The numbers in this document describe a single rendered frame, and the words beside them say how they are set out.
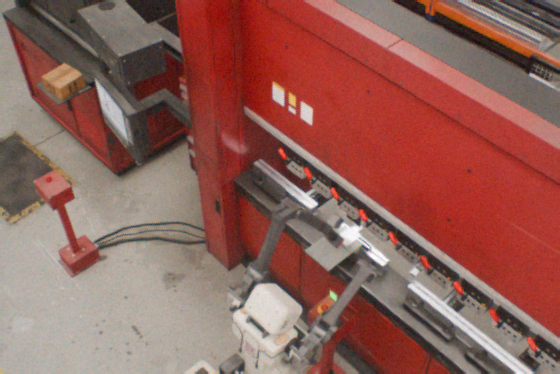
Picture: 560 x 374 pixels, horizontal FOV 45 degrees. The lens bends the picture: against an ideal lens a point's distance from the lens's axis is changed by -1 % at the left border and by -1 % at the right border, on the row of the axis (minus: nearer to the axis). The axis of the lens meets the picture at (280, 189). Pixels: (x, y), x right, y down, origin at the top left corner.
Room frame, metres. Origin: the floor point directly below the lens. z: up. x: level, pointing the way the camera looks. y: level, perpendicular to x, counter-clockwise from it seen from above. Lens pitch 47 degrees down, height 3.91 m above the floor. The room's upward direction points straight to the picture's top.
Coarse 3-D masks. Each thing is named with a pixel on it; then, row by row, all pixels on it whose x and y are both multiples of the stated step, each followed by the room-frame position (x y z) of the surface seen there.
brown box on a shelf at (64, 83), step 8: (64, 64) 3.77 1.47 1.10; (56, 72) 3.68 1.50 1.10; (64, 72) 3.67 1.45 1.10; (72, 72) 3.67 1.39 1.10; (48, 80) 3.59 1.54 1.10; (56, 80) 3.59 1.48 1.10; (64, 80) 3.59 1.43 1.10; (72, 80) 3.60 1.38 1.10; (80, 80) 3.64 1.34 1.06; (40, 88) 3.64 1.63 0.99; (48, 88) 3.60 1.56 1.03; (56, 88) 3.53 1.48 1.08; (64, 88) 3.54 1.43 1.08; (72, 88) 3.58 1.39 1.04; (80, 88) 3.62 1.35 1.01; (88, 88) 3.64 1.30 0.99; (56, 96) 3.55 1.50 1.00; (64, 96) 3.52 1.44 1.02; (72, 96) 3.56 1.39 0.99
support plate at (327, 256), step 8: (320, 240) 2.32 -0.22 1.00; (312, 248) 2.26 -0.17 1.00; (320, 248) 2.26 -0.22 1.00; (328, 248) 2.26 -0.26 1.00; (352, 248) 2.26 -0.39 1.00; (312, 256) 2.21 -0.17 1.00; (320, 256) 2.21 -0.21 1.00; (328, 256) 2.21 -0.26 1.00; (336, 256) 2.21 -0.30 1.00; (344, 256) 2.21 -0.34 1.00; (320, 264) 2.16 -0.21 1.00; (328, 264) 2.16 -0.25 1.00; (336, 264) 2.16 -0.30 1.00
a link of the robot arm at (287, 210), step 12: (288, 204) 2.08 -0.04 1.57; (276, 216) 2.01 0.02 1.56; (288, 216) 2.01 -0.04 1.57; (276, 228) 1.98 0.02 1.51; (264, 240) 1.98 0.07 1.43; (276, 240) 1.97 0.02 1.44; (264, 252) 1.94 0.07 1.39; (252, 264) 1.94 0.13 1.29; (264, 264) 1.91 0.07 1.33; (264, 276) 1.88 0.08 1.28
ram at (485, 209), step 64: (256, 0) 2.87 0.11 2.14; (256, 64) 2.88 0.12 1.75; (320, 64) 2.55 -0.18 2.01; (320, 128) 2.53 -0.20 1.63; (384, 128) 2.25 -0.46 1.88; (448, 128) 2.02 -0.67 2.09; (384, 192) 2.20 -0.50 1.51; (448, 192) 1.96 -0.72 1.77; (512, 192) 1.77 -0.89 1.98; (448, 256) 1.90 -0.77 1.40; (512, 256) 1.70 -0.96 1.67
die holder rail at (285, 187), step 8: (256, 168) 2.93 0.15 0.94; (264, 168) 2.90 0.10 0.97; (272, 168) 2.90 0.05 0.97; (264, 176) 2.89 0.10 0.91; (272, 176) 2.83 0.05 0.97; (280, 176) 2.83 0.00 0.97; (272, 184) 2.82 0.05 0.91; (280, 184) 2.77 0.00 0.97; (288, 184) 2.77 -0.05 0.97; (280, 192) 2.76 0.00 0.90; (288, 192) 2.73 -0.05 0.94; (296, 192) 2.70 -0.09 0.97; (296, 200) 2.67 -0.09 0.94; (304, 200) 2.64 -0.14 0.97; (312, 200) 2.64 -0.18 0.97; (304, 208) 2.61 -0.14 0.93; (312, 208) 2.59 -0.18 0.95
